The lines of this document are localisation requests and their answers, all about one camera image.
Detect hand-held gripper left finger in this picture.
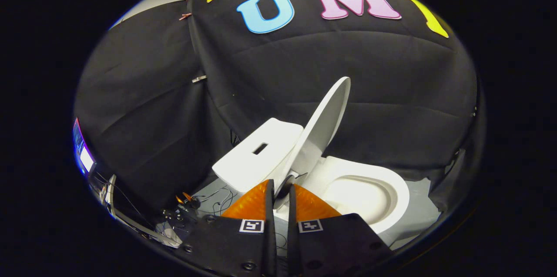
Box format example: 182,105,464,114
174,179,278,277

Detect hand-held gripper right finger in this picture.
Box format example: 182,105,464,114
287,184,393,277

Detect white toilet lid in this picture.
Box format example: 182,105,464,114
272,77,352,200

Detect white toilet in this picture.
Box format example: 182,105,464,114
212,118,410,247

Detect small black orange device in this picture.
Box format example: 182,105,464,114
175,192,201,211

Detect black backdrop cloth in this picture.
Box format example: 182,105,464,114
73,0,479,208

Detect lit monitor screen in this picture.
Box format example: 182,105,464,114
73,118,97,176

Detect thin dark floor cables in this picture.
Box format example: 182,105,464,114
191,186,235,217

